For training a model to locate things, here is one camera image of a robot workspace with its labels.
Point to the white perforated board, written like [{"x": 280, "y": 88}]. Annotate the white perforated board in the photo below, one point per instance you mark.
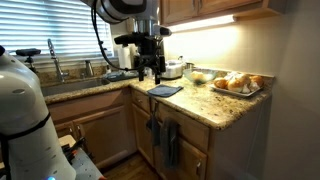
[{"x": 85, "y": 168}]

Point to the metal soap dispenser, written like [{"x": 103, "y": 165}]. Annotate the metal soap dispenser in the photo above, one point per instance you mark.
[{"x": 89, "y": 68}]

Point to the white paper towel roll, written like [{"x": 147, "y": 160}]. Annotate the white paper towel roll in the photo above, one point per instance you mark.
[{"x": 125, "y": 57}]

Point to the blue terry towel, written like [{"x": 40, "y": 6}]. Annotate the blue terry towel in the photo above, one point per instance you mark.
[{"x": 164, "y": 90}]

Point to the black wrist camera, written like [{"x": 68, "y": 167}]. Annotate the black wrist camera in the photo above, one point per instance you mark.
[{"x": 126, "y": 39}]

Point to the white rectangular plate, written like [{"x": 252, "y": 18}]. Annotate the white rectangular plate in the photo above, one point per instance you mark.
[{"x": 233, "y": 92}]

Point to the brown onion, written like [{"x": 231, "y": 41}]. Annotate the brown onion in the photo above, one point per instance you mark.
[
  {"x": 257, "y": 80},
  {"x": 236, "y": 84},
  {"x": 220, "y": 83}
]

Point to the wooden sink cabinet door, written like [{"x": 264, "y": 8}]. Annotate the wooden sink cabinet door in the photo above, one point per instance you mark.
[{"x": 103, "y": 133}]

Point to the grey hanging towel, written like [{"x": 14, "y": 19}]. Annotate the grey hanging towel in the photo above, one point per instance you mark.
[{"x": 170, "y": 143}]

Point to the wooden upper cabinet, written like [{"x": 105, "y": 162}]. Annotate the wooden upper cabinet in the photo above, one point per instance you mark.
[{"x": 186, "y": 8}]

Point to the glass fruit bowl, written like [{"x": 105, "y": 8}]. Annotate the glass fruit bowl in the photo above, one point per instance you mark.
[{"x": 210, "y": 76}]

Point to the wide wooden cabinet door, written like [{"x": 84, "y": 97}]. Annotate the wide wooden cabinet door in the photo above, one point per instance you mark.
[{"x": 190, "y": 163}]

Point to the white garlic bulb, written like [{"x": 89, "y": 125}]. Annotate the white garlic bulb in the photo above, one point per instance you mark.
[{"x": 250, "y": 87}]

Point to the small wooden drawer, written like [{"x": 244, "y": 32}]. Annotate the small wooden drawer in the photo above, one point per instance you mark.
[{"x": 141, "y": 100}]

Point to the narrow wooden cabinet door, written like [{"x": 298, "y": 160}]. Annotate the narrow wooden cabinet door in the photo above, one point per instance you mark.
[{"x": 141, "y": 136}]

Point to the under-cabinet light strip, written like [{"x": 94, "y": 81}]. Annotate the under-cabinet light strip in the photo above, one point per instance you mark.
[{"x": 203, "y": 23}]

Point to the black camera on stand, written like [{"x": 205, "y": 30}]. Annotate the black camera on stand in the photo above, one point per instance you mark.
[{"x": 28, "y": 52}]

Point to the chrome kitchen faucet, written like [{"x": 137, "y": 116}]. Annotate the chrome kitchen faucet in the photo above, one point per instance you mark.
[{"x": 56, "y": 63}]

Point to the steel kitchen sink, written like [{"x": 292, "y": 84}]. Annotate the steel kitchen sink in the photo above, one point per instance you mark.
[{"x": 71, "y": 86}]

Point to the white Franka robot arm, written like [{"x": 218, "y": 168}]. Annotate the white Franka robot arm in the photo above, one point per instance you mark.
[{"x": 20, "y": 110}]

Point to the wide wooden drawer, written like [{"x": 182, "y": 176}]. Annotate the wide wooden drawer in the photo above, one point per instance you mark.
[{"x": 193, "y": 128}]

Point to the small metal pot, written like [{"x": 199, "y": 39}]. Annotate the small metal pot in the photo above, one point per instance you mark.
[{"x": 189, "y": 66}]

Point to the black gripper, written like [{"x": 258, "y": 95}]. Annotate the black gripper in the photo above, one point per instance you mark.
[{"x": 150, "y": 46}]

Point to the black orange clamps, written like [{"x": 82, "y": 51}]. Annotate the black orange clamps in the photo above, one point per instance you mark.
[{"x": 75, "y": 151}]

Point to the yellow fruit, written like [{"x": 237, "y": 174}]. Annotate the yellow fruit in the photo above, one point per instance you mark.
[{"x": 197, "y": 76}]

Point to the wooden sink front panel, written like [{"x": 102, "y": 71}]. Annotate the wooden sink front panel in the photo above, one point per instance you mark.
[{"x": 86, "y": 105}]

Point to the white window blinds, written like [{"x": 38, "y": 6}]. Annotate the white window blinds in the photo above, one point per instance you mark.
[{"x": 50, "y": 26}]

